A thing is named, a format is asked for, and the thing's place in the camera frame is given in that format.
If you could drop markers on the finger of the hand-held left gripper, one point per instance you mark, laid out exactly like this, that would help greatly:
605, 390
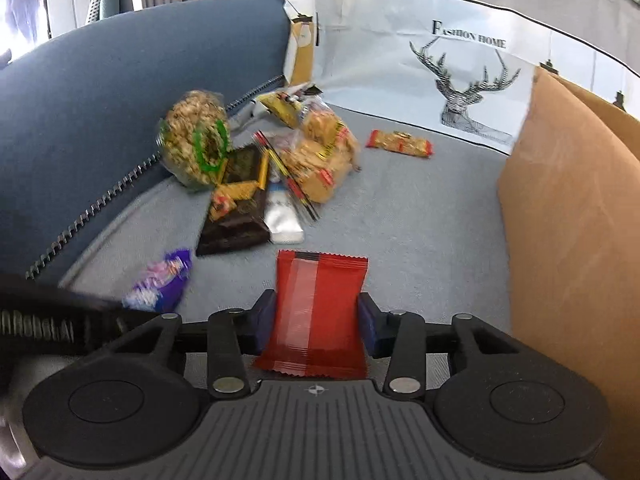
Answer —
132, 316

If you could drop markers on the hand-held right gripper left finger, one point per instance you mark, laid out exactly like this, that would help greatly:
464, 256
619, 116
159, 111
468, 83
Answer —
264, 320

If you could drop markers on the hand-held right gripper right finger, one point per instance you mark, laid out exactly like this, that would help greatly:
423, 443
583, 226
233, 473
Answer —
371, 325

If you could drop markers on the purple tube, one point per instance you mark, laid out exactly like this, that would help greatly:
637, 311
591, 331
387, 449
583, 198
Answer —
160, 282

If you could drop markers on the clear bag of twisted crackers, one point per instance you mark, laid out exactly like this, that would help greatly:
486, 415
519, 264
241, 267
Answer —
320, 160

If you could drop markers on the orange brown cushion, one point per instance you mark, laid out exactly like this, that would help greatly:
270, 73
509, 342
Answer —
575, 210

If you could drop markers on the black snack box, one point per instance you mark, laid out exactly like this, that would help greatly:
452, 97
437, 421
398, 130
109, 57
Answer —
235, 232

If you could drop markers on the white silver packet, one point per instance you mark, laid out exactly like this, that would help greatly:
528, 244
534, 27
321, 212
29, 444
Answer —
283, 220

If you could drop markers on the red yellow striped stick packet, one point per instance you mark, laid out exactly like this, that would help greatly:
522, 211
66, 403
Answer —
291, 183

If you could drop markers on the small red gold snack packet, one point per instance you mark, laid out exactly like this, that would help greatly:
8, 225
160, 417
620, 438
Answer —
400, 143

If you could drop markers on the round nut snack bag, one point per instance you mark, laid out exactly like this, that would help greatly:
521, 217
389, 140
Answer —
186, 125

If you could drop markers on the blue grey sofa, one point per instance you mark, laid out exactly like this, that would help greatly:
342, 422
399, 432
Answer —
100, 110

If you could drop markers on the yellow snack packet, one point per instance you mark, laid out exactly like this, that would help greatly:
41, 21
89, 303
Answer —
284, 108

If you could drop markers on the white deer print cushion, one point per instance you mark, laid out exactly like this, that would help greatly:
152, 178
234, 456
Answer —
380, 60

